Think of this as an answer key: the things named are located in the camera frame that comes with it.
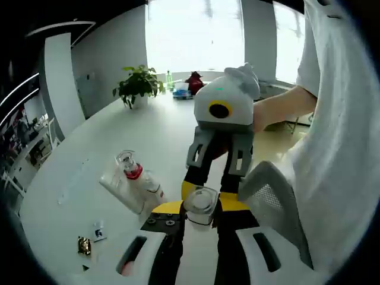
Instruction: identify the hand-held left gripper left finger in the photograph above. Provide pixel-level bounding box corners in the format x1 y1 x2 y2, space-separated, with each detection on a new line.
114 199 186 285

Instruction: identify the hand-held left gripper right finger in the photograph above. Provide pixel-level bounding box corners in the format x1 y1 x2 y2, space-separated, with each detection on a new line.
215 197 315 285

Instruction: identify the small white red-label bottle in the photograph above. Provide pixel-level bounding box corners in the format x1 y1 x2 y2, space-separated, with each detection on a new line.
181 186 221 238

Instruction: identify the gold skincare sachet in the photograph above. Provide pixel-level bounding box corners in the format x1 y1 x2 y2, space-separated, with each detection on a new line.
77 236 92 256

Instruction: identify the white red-collar spray bottle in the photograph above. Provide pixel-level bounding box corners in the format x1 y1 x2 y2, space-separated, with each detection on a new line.
115 150 161 194

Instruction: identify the white skincare tube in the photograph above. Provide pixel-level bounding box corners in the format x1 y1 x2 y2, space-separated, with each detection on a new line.
99 166 151 216

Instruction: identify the person's right hand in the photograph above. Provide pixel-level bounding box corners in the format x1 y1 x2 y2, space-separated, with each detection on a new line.
252 99 271 134

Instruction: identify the grey office chair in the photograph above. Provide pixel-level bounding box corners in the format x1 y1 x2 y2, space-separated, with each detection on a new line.
237 160 314 270

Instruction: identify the red bag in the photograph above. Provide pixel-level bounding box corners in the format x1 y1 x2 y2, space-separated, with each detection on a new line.
184 71 205 90

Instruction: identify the blue white box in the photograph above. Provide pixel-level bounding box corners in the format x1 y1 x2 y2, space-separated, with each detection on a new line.
172 81 195 100

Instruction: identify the bright window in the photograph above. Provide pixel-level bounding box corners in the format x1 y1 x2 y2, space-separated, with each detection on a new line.
145 0 246 74
273 0 306 84

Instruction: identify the potted green plant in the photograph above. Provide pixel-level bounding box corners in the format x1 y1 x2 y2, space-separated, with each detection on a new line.
112 64 166 110

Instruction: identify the person in white shirt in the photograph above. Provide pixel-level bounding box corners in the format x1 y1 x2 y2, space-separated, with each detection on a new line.
289 0 380 285

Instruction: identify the long ceiling light strip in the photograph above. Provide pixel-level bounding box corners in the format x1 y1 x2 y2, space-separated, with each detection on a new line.
0 87 41 128
0 72 41 107

